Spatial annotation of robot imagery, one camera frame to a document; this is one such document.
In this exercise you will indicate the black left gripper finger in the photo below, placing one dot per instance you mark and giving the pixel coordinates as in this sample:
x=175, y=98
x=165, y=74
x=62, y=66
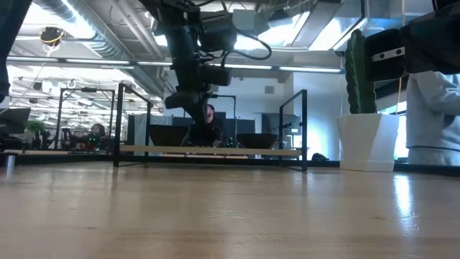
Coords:
x=181, y=100
x=201, y=109

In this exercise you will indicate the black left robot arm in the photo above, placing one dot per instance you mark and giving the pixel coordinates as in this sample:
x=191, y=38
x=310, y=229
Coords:
x=183, y=14

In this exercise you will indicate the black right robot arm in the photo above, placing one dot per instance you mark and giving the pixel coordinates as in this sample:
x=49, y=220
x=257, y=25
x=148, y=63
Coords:
x=420, y=43

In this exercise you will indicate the person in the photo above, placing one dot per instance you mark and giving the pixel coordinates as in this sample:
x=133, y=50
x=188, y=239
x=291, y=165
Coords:
x=213, y=124
x=94, y=136
x=433, y=115

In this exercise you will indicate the grey partition screen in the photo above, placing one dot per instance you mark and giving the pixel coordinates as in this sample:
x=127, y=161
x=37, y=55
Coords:
x=138, y=127

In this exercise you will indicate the black metal wooden rack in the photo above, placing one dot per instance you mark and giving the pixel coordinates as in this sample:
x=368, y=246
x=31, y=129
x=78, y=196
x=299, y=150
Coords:
x=118, y=124

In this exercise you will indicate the long ceiling light strip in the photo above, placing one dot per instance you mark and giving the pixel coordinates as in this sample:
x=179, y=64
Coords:
x=309, y=69

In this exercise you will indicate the green leafy plant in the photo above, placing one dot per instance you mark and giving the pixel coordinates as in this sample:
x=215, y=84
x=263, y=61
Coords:
x=35, y=126

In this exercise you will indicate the tall green cactus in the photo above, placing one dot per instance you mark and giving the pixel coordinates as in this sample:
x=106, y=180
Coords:
x=355, y=79

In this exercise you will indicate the dark computer monitor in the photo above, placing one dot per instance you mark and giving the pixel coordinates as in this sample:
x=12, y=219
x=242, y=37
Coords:
x=14, y=120

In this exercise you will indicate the white plant pot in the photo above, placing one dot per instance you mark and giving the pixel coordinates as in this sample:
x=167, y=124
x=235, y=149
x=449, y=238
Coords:
x=367, y=142

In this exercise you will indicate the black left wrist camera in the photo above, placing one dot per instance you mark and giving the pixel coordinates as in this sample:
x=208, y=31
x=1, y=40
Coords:
x=217, y=75

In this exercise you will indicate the silver ventilation duct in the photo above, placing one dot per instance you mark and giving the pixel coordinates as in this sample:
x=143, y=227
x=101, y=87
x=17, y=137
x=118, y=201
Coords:
x=108, y=39

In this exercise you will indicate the black table edge rail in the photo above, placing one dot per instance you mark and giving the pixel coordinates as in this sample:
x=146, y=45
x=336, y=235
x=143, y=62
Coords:
x=72, y=158

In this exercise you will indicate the silver metal post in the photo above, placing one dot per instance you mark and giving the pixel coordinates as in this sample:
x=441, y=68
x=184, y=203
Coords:
x=10, y=163

